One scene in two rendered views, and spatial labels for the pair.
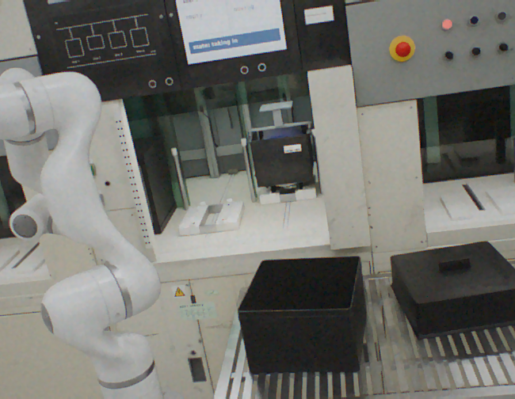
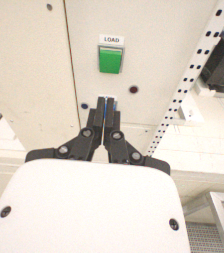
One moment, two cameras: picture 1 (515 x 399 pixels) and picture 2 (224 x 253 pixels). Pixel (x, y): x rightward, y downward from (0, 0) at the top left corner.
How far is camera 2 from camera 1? 1.72 m
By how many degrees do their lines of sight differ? 31
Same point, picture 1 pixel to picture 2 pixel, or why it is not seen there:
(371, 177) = not seen: outside the picture
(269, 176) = (221, 77)
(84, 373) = not seen: hidden behind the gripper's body
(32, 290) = (12, 162)
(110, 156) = (166, 40)
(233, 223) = (201, 123)
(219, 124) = not seen: hidden behind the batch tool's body
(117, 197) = (138, 110)
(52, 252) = (33, 144)
